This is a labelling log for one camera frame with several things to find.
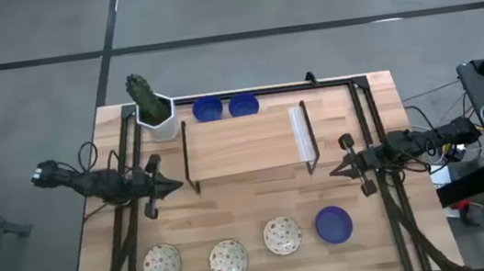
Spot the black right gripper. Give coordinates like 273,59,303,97
324,129,393,202

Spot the small black clip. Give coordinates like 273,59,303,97
303,70,321,90

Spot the clear plastic strip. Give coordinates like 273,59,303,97
287,104,318,164

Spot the white hexagonal plant pot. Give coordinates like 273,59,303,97
133,91,182,145

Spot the floral bowl green outside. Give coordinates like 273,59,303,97
139,242,184,271
261,213,306,258
206,237,252,271

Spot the green cactus plant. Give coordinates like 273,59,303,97
123,69,172,125

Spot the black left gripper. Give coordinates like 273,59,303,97
131,151,187,222

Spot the black flat beam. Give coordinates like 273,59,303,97
433,163,484,209

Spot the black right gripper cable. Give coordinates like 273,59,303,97
378,131,445,182

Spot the small blue white box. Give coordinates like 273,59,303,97
444,140,468,165

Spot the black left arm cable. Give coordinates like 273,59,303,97
74,141,102,175

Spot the large blue bowl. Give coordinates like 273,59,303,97
312,203,356,247

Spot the small blue bowl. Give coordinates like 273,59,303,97
226,90,262,119
190,94,225,125

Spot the wooden shelf with black legs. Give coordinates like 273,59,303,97
176,98,324,197

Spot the white paper sheet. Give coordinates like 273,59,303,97
428,160,456,190

